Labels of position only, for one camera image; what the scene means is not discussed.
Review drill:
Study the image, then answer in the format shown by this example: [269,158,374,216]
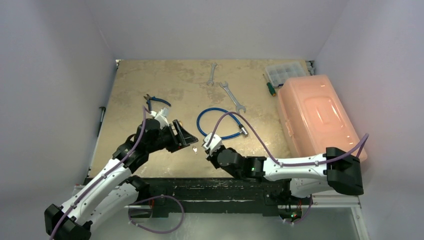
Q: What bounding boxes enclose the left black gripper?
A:
[147,119,197,153]

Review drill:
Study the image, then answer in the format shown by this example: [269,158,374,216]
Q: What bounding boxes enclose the blue cable lock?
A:
[196,107,249,140]

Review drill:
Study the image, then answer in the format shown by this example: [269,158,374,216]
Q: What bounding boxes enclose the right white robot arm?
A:
[205,145,364,204]

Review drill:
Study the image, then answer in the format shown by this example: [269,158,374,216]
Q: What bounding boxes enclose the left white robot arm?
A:
[44,118,198,240]

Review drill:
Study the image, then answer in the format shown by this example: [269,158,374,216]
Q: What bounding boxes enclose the small silver key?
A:
[192,146,198,155]

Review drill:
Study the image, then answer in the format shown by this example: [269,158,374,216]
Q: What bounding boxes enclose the large silver wrench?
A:
[219,81,246,113]

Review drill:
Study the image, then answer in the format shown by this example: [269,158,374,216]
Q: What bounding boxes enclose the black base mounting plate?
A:
[124,175,312,219]

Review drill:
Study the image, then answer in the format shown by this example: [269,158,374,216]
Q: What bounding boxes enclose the small silver wrench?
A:
[206,62,218,86]

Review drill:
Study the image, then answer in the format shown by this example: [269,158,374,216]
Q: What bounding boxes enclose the clear compartment organizer box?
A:
[265,61,307,88]

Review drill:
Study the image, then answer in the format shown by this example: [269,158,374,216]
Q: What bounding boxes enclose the orange translucent plastic toolbox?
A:
[276,74,361,158]

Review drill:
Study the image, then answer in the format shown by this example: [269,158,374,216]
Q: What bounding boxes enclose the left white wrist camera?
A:
[150,107,169,129]

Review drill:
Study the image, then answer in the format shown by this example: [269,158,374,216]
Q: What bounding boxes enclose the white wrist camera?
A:
[202,132,223,156]
[150,107,169,129]

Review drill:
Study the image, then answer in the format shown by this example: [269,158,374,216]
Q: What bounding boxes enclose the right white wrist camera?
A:
[202,132,223,156]

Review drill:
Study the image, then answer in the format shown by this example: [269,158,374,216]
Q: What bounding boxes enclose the blue handled pliers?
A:
[143,94,172,112]

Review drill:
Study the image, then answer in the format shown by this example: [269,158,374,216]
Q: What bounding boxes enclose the black clamp handle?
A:
[97,106,107,137]

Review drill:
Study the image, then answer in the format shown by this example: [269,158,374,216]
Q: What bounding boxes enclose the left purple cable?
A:
[49,105,185,240]

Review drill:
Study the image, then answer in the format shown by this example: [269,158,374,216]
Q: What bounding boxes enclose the purple cable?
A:
[206,111,370,226]
[49,105,185,240]

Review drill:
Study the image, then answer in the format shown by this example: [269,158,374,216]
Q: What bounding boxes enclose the green handled screwdriver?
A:
[262,74,277,97]

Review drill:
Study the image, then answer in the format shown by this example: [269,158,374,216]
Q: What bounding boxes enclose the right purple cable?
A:
[206,111,370,226]

